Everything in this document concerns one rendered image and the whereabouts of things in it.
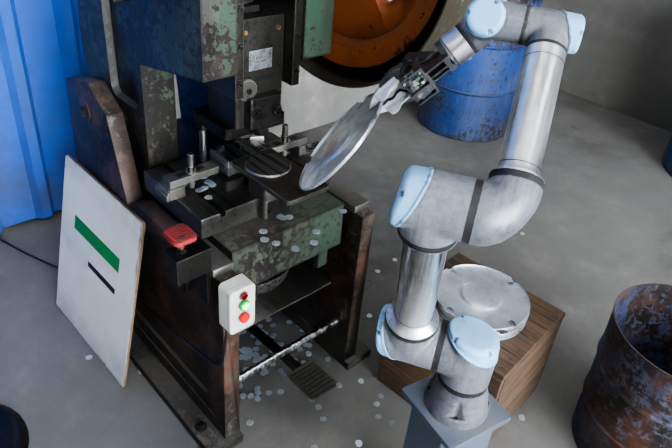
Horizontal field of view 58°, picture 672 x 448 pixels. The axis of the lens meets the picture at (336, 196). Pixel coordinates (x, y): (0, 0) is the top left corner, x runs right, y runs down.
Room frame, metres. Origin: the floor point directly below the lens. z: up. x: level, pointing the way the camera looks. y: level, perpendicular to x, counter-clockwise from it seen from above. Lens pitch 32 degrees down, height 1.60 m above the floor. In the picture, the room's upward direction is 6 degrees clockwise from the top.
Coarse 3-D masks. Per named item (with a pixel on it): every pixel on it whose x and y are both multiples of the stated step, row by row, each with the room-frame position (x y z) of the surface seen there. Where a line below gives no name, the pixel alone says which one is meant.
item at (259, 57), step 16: (256, 0) 1.54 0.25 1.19; (256, 16) 1.46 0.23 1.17; (272, 16) 1.48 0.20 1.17; (256, 32) 1.45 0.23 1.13; (272, 32) 1.48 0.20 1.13; (256, 48) 1.45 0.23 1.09; (272, 48) 1.48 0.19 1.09; (256, 64) 1.44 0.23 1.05; (272, 64) 1.48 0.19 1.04; (256, 80) 1.45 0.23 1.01; (272, 80) 1.48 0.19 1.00; (208, 96) 1.49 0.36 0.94; (224, 96) 1.44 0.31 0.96; (256, 96) 1.43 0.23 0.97; (272, 96) 1.45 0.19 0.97; (224, 112) 1.44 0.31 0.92; (240, 112) 1.41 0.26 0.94; (256, 112) 1.40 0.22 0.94; (272, 112) 1.45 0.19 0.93
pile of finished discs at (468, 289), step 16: (448, 272) 1.53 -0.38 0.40; (464, 272) 1.54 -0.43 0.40; (480, 272) 1.55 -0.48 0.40; (496, 272) 1.56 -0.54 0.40; (448, 288) 1.45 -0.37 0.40; (464, 288) 1.45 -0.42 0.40; (480, 288) 1.46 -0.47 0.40; (496, 288) 1.48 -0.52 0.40; (512, 288) 1.48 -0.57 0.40; (448, 304) 1.38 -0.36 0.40; (464, 304) 1.39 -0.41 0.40; (480, 304) 1.39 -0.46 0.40; (496, 304) 1.39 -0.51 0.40; (512, 304) 1.41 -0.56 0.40; (528, 304) 1.42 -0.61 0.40; (448, 320) 1.34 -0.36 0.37; (496, 320) 1.33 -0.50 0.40; (512, 320) 1.35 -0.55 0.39; (512, 336) 1.31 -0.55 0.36
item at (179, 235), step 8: (176, 224) 1.15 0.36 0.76; (184, 224) 1.15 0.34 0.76; (168, 232) 1.11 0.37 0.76; (176, 232) 1.12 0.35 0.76; (184, 232) 1.12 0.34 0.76; (192, 232) 1.12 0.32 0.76; (168, 240) 1.10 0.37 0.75; (176, 240) 1.09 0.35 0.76; (184, 240) 1.09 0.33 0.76; (192, 240) 1.10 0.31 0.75
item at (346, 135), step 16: (368, 96) 1.40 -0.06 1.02; (352, 112) 1.41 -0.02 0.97; (368, 112) 1.31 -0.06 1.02; (336, 128) 1.41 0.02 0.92; (352, 128) 1.28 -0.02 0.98; (368, 128) 1.20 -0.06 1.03; (320, 144) 1.41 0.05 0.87; (336, 144) 1.28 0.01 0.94; (352, 144) 1.21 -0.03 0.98; (320, 160) 1.30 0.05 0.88; (336, 160) 1.21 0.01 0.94; (304, 176) 1.30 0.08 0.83; (320, 176) 1.20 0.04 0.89
